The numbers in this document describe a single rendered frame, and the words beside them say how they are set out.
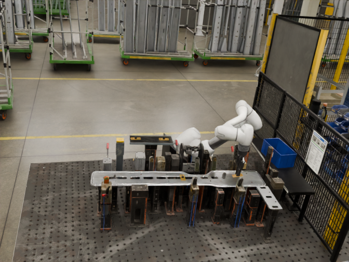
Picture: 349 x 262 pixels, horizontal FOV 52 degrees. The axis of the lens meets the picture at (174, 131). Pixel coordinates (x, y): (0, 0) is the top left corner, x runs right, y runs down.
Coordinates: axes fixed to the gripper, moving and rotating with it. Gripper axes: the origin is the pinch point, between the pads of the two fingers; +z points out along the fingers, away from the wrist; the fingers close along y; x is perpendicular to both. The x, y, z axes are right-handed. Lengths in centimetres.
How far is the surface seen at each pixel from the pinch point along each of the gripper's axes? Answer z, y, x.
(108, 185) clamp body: 1, 20, -103
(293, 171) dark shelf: 2, -4, 50
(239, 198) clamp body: 8.2, 25.2, -5.3
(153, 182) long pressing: 7, 7, -69
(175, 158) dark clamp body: -1, -16, -50
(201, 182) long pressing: 6.1, 6.8, -31.1
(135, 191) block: 4, 22, -84
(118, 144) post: -6, -29, -96
